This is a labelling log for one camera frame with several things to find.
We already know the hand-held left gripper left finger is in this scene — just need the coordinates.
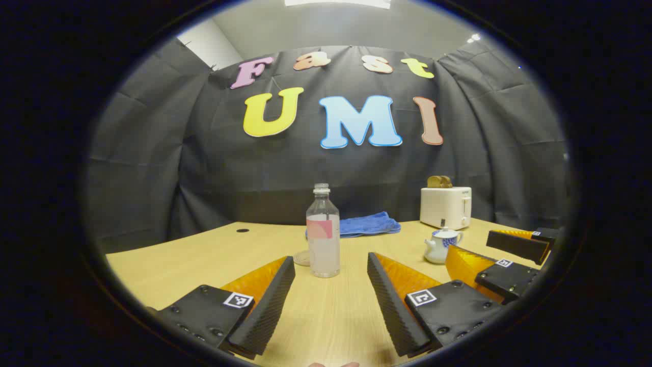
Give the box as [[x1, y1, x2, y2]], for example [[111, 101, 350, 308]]
[[148, 256, 296, 360]]

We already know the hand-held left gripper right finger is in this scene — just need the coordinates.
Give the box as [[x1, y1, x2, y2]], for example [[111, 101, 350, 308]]
[[367, 252, 510, 358]]

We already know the white blue teacup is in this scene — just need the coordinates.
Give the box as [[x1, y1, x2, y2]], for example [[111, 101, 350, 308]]
[[424, 227, 465, 265]]

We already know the clear plastic water bottle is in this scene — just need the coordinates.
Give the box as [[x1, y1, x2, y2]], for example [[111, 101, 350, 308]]
[[306, 183, 341, 279]]

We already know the white toaster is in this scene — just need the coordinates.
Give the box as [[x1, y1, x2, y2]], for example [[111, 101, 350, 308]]
[[420, 186, 473, 231]]

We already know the blue folded towel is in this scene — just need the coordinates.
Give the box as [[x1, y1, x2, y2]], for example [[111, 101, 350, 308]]
[[305, 211, 402, 239]]

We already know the black backdrop cloth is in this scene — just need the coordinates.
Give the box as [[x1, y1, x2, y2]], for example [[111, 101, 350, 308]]
[[86, 38, 572, 254]]

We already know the ceiling light panel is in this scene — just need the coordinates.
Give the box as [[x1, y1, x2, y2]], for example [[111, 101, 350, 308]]
[[284, 0, 392, 10]]

